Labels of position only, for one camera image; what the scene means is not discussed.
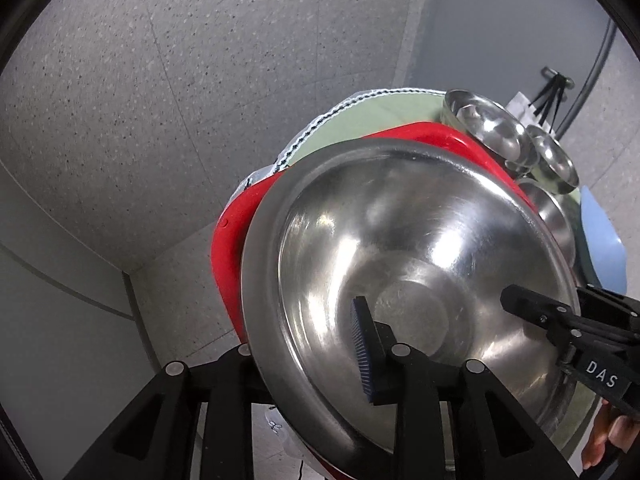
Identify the light blue square plate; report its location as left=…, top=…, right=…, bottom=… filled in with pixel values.
left=580, top=185, right=627, bottom=295

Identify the small steel bowl front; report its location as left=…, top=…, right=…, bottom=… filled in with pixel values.
left=516, top=178, right=576, bottom=266

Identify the large steel mixing bowl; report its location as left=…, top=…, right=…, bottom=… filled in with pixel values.
left=240, top=136, right=583, bottom=470

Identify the person's right hand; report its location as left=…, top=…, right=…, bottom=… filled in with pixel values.
left=582, top=400, right=639, bottom=469

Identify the red plastic square basin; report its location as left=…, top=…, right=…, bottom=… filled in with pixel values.
left=212, top=122, right=530, bottom=479

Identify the white tote bag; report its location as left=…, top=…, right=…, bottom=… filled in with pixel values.
left=506, top=74, right=567, bottom=134

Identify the round table green tablecloth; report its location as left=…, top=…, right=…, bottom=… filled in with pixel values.
left=224, top=86, right=601, bottom=453

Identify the grey door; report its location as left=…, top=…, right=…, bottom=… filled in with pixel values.
left=393, top=0, right=616, bottom=133

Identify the metal door handle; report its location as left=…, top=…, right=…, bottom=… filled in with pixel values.
left=541, top=65, right=576, bottom=90

